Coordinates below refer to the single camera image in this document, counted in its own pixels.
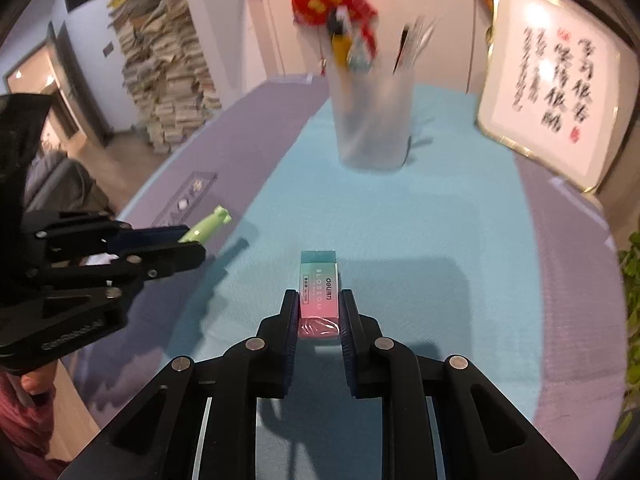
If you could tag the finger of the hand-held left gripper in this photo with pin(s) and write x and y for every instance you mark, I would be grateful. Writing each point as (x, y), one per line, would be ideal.
(165, 260)
(150, 235)

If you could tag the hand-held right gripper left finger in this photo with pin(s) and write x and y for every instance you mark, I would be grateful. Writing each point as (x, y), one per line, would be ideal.
(291, 360)

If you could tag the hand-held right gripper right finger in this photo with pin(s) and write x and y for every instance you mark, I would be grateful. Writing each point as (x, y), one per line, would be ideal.
(349, 360)

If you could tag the green highlighter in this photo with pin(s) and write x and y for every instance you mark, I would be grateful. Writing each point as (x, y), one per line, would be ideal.
(207, 225)

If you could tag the pink and teal eraser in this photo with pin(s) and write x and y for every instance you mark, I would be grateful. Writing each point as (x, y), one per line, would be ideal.
(320, 285)

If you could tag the translucent plastic cup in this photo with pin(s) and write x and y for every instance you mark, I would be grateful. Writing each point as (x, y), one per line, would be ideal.
(372, 125)

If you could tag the yellow pen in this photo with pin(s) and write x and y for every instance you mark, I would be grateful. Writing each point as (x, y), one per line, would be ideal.
(341, 50)

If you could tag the grey-green pen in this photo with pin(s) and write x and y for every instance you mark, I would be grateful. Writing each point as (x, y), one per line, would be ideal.
(359, 57)

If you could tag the black pen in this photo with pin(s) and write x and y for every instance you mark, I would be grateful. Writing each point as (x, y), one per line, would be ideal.
(340, 20)

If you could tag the white pen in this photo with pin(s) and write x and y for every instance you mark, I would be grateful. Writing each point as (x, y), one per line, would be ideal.
(422, 37)

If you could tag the person's left hand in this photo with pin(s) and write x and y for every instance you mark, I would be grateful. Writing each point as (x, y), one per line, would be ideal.
(37, 382)

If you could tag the grey sofa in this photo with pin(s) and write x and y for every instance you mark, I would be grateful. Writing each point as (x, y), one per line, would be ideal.
(60, 180)

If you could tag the tall pile of books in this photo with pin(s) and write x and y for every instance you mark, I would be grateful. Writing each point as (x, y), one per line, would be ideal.
(165, 85)

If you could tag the dark room door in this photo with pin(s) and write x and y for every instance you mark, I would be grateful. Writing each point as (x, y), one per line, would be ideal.
(80, 85)

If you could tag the green leafy plant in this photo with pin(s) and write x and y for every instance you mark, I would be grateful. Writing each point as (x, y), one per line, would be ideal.
(631, 280)

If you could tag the framed calligraphy sign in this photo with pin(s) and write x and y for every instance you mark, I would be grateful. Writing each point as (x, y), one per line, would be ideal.
(550, 85)

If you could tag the wall switch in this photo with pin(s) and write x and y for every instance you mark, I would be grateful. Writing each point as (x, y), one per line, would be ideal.
(109, 49)

